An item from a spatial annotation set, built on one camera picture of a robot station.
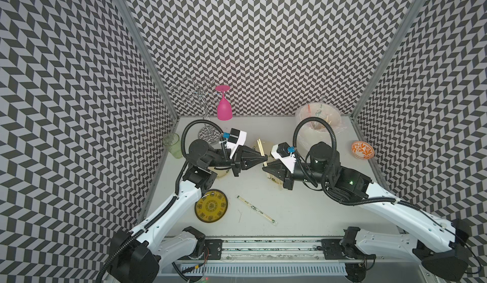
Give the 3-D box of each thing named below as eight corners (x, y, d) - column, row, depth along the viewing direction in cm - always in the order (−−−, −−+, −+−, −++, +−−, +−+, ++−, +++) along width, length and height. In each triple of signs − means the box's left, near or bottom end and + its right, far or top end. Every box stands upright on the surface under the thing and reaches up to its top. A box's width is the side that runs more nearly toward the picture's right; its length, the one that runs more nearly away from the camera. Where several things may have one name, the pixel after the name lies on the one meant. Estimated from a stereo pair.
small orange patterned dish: (353, 160, 100) (357, 155, 96) (348, 146, 106) (351, 141, 102) (372, 160, 100) (377, 155, 96) (366, 146, 106) (370, 141, 102)
